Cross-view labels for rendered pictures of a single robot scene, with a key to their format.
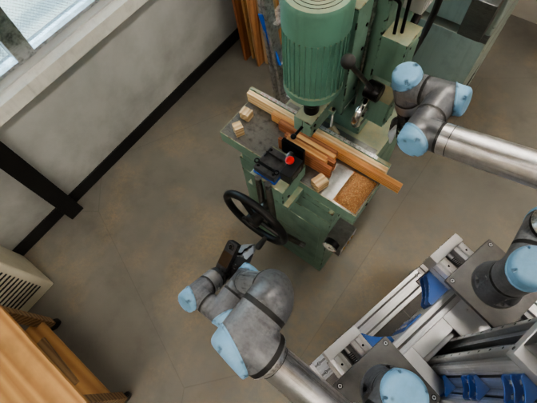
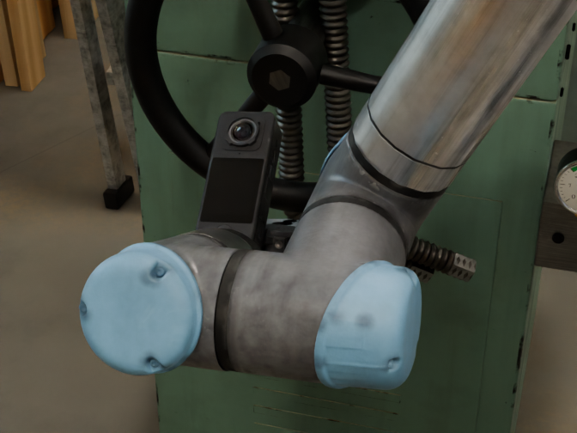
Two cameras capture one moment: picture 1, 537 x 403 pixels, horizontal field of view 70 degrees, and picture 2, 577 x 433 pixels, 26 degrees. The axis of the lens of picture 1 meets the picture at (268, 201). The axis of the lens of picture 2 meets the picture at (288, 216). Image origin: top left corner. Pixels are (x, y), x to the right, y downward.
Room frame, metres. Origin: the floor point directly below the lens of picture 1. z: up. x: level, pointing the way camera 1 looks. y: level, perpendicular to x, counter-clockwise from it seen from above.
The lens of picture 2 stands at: (-0.26, 0.52, 1.31)
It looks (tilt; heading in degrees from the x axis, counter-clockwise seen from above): 35 degrees down; 330
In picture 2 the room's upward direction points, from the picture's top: straight up
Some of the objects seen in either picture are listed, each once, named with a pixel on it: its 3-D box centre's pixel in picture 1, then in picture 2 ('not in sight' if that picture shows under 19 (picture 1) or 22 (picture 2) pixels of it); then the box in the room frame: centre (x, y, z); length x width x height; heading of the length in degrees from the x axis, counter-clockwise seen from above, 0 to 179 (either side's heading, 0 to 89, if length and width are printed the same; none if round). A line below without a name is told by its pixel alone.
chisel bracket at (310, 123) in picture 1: (314, 114); not in sight; (0.79, -0.20, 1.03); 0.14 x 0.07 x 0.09; 135
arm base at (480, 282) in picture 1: (503, 281); not in sight; (0.18, -0.68, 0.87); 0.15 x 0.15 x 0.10
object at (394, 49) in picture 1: (396, 52); not in sight; (0.83, -0.44, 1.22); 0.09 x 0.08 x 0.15; 135
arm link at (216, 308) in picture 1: (221, 308); (328, 302); (0.24, 0.20, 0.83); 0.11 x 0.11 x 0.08; 44
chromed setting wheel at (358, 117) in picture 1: (362, 110); not in sight; (0.78, -0.36, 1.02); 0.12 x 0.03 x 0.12; 135
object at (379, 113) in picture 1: (379, 104); not in sight; (0.80, -0.43, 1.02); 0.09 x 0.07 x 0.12; 45
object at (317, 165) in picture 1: (304, 157); not in sight; (0.69, -0.15, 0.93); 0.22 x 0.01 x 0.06; 45
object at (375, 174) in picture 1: (332, 149); not in sight; (0.71, -0.25, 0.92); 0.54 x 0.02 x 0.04; 45
